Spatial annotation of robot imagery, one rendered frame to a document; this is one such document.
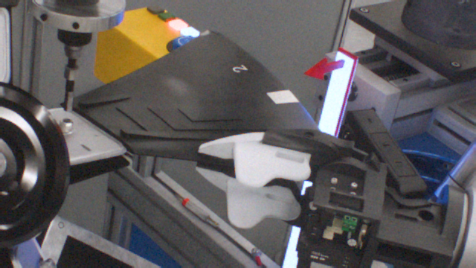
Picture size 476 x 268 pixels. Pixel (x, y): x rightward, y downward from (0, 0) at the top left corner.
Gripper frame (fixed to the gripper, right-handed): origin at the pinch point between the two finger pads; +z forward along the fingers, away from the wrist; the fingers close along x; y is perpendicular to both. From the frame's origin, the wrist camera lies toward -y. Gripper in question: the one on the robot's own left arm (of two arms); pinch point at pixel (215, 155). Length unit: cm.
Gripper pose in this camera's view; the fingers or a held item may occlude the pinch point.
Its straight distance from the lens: 78.4
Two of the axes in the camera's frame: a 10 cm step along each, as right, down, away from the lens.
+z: -9.7, -2.4, 0.7
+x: -1.5, 7.9, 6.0
